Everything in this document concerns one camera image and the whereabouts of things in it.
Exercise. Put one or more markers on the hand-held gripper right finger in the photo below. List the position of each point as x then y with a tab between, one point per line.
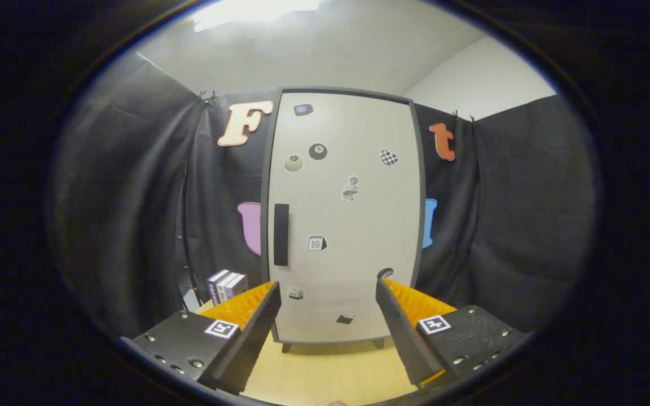
401	332

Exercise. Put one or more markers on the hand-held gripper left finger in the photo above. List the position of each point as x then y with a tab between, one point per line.
257	332

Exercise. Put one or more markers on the white spine book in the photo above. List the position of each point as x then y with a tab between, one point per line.
225	286

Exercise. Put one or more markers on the dark blue book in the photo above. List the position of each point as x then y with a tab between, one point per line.
214	286

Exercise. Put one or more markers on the grey cabinet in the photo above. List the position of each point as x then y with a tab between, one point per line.
264	225

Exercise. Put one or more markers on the black backdrop cloth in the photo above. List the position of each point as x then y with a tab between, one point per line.
133	197

